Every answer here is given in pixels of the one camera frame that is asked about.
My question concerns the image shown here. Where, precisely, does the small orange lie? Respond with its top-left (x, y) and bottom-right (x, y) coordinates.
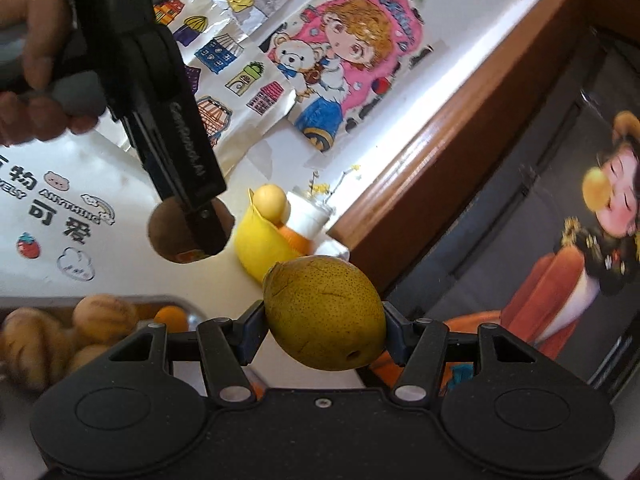
top-left (153, 306), bottom-right (189, 334)

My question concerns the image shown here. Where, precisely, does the green pear back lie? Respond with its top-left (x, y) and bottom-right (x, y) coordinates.
top-left (262, 256), bottom-right (386, 372)

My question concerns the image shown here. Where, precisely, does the striped pepino melon front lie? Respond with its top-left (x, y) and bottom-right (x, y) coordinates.
top-left (73, 294), bottom-right (139, 344)

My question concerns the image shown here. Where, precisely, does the striped pepino melon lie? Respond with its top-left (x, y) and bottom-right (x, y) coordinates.
top-left (1, 308), bottom-right (76, 392)
top-left (73, 294), bottom-right (139, 344)

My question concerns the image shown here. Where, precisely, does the brown kiwi fruit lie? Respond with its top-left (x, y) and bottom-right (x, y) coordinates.
top-left (146, 197), bottom-right (235, 263)

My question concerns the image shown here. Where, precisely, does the brownish round pear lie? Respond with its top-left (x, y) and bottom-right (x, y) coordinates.
top-left (66, 344), bottom-right (111, 375)

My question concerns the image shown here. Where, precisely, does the person's left hand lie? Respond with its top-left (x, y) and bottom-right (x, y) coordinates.
top-left (1, 0), bottom-right (98, 146)

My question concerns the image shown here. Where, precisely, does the yellow plastic bowl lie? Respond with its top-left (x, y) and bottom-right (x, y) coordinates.
top-left (232, 190), bottom-right (302, 284)

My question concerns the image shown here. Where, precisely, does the houses drawing paper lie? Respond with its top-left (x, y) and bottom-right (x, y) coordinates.
top-left (154, 0), bottom-right (295, 176)

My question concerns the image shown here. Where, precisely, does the white folded paper in bowl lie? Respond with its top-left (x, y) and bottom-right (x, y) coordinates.
top-left (314, 238), bottom-right (349, 261)

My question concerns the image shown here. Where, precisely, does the yellow apple in bowl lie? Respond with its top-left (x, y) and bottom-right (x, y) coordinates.
top-left (252, 183), bottom-right (290, 224)

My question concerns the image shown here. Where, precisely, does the white jar with flowers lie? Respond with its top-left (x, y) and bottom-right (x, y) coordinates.
top-left (285, 165), bottom-right (360, 240)

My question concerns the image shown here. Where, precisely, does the girl in orange dress painting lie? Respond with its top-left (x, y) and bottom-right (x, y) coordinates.
top-left (369, 109), bottom-right (640, 396)

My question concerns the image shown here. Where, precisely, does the white printed table mat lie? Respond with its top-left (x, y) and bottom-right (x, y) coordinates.
top-left (0, 129), bottom-right (367, 480)

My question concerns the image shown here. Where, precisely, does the colourful cartoon drawings poster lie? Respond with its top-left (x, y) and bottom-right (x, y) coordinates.
top-left (29, 0), bottom-right (436, 154)

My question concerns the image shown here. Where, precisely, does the metal baking tray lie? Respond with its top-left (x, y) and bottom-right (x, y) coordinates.
top-left (1, 294), bottom-right (205, 479)

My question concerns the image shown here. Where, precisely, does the brown wooden door frame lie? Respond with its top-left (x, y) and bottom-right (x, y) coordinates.
top-left (330, 0), bottom-right (639, 294)

